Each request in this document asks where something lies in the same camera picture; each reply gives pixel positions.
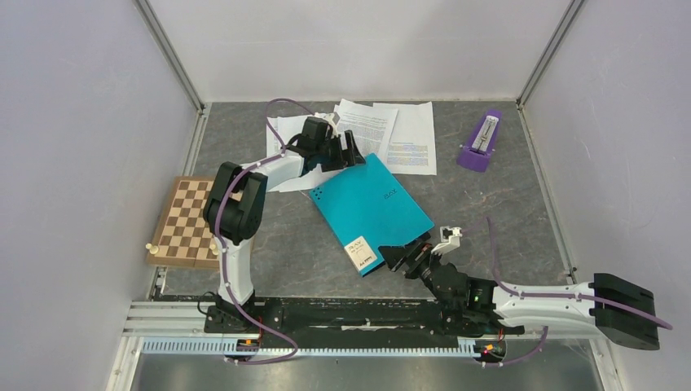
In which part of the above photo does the wooden chessboard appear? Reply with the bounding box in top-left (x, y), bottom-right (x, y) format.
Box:
top-left (146, 176), bottom-right (219, 270)

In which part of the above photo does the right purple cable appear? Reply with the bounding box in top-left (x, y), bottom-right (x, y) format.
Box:
top-left (463, 217), bottom-right (674, 368)

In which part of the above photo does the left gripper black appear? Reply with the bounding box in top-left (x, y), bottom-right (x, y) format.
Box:
top-left (315, 130), bottom-right (365, 174)

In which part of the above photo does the purple metronome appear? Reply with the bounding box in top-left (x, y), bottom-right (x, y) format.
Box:
top-left (456, 109), bottom-right (502, 173)

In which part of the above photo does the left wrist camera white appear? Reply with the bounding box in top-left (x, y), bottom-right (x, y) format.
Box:
top-left (314, 112), bottom-right (340, 136)

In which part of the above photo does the white toothed cable duct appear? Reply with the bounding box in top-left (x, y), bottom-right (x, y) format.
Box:
top-left (142, 336), bottom-right (481, 358)

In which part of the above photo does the teal folder black inside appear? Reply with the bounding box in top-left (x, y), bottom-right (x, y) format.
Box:
top-left (310, 153), bottom-right (434, 277)

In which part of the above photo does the printed paper sheet top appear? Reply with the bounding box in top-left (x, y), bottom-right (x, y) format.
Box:
top-left (335, 99), bottom-right (398, 162)

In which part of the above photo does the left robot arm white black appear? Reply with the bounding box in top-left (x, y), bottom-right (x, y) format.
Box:
top-left (203, 114), bottom-right (366, 332)

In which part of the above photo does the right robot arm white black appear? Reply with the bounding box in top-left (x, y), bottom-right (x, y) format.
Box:
top-left (378, 226), bottom-right (668, 351)

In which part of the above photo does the printed paper sheet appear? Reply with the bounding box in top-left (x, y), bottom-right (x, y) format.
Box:
top-left (335, 99), bottom-right (398, 162)
top-left (372, 102), bottom-right (437, 176)

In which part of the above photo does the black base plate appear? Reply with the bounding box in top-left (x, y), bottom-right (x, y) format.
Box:
top-left (203, 296), bottom-right (525, 349)

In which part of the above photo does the purple cable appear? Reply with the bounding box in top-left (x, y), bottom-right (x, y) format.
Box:
top-left (213, 99), bottom-right (315, 366)
top-left (463, 217), bottom-right (674, 368)

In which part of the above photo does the white chess pawn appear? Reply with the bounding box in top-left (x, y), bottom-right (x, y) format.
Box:
top-left (145, 243), bottom-right (159, 255)

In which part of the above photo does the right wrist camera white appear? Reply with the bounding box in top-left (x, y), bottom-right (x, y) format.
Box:
top-left (431, 226), bottom-right (463, 256)

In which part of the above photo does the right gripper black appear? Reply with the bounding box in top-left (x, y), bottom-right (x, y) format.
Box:
top-left (378, 238), bottom-right (443, 292)

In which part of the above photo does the aluminium frame rail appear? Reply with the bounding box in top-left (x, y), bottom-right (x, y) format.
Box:
top-left (121, 301), bottom-right (220, 338)

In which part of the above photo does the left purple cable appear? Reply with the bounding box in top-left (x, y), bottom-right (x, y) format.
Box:
top-left (213, 99), bottom-right (315, 366)

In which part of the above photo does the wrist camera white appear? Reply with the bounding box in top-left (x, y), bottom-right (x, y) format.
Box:
top-left (431, 226), bottom-right (463, 256)
top-left (314, 112), bottom-right (340, 136)

